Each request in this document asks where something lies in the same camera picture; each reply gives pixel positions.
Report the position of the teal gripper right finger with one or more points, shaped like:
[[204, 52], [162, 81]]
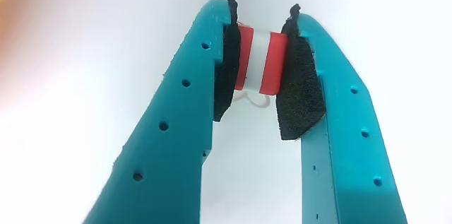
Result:
[[346, 139]]

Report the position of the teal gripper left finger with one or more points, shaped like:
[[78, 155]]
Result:
[[169, 139]]

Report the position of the red and white cube piece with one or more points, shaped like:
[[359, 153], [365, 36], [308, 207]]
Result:
[[261, 59]]

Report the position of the yellow honeycomb basket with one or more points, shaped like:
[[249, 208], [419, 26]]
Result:
[[5, 5]]

